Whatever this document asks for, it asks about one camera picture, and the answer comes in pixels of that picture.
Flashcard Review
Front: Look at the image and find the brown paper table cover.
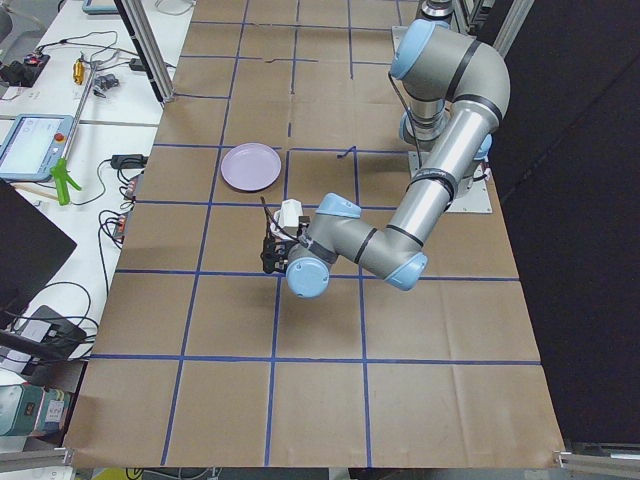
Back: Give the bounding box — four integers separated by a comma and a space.
65, 1, 562, 468

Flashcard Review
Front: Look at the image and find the green-handled reacher stick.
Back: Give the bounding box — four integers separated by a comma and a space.
50, 61, 98, 206

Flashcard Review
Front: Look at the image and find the blue teach pendant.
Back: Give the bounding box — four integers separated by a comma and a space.
1, 114, 74, 182

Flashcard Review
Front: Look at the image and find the yellow tool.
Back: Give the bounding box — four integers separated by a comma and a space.
72, 58, 85, 85

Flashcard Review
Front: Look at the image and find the white faceted cup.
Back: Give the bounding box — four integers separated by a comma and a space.
269, 199, 303, 240

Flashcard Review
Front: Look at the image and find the aluminium frame post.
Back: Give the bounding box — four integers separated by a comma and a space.
114, 0, 174, 104

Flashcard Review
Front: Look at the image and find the black monitor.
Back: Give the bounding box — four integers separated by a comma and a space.
1, 182, 76, 328

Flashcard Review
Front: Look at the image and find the lilac plate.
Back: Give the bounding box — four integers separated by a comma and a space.
221, 143, 282, 192

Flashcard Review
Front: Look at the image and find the black power adapter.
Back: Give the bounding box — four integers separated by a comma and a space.
110, 154, 148, 170

